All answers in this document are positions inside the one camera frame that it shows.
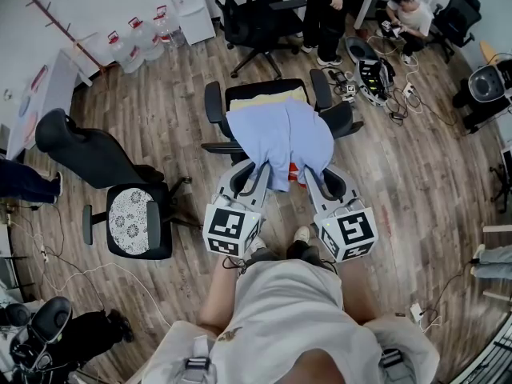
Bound gray gripper device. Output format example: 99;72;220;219
334;82;357;102

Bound white desk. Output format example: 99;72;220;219
354;0;401;30

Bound black white backpack rig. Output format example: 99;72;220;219
354;58;396;106

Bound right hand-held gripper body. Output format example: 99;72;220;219
313;198;380;264

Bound person's left forearm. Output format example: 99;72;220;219
198;258;245;335

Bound person's white t-shirt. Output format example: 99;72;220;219
142;258;440;384

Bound black office chair with headrest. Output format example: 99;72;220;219
206;0;308;79

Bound wooden coat rack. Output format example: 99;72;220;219
24;0;119;90

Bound white water dispenser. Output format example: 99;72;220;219
166;0;217;46

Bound black high-back office chair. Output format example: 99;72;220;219
34;108;193;261

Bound clear water jug red cap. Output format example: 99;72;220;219
106;30;141;74
153;5;186;48
126;17;164;62

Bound patterned round seat cushion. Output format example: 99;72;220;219
108;188;155;251

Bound light blue shirt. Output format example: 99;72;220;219
226;96;335;194

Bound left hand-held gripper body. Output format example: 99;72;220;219
202;191;266;262

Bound gray shoulder strap buckle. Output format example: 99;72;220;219
378;348;403;375
183;334;217;384

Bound black mesh office chair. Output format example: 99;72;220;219
201;69;365;167

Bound person's right forearm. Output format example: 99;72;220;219
339;254;381;323

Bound white table with pink items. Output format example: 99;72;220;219
6;48;93;160

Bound person's dark trousers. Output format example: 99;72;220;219
243;241;325;271

